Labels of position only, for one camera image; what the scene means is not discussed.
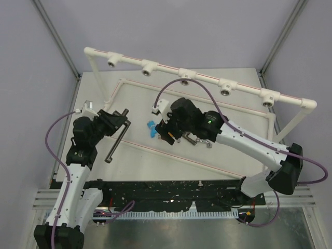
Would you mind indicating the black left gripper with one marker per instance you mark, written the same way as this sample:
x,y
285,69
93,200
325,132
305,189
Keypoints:
x,y
112,122

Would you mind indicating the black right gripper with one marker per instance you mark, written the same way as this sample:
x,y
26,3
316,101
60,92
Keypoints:
x,y
165,126

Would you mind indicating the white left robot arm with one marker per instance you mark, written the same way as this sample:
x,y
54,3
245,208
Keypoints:
x,y
74,207

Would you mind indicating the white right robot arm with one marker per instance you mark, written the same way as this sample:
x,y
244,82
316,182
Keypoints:
x,y
283,163

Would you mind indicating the orange plastic faucet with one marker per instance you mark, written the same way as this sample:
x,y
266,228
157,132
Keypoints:
x,y
171,135

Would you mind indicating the grey metal faucet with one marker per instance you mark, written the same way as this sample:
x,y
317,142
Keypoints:
x,y
189,139

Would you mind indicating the blue plastic faucet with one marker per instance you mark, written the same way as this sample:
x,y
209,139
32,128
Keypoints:
x,y
152,127

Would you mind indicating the chrome metal faucet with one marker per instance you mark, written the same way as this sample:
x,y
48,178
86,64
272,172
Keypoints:
x,y
206,142

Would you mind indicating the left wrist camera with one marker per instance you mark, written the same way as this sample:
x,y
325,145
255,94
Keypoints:
x,y
88,107

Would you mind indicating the white PVC pipe frame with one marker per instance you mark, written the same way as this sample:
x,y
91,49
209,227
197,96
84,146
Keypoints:
x,y
139,157

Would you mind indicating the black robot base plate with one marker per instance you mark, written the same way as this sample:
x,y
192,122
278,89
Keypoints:
x,y
173,196

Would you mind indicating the white slotted cable duct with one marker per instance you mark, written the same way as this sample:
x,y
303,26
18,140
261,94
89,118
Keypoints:
x,y
191,214

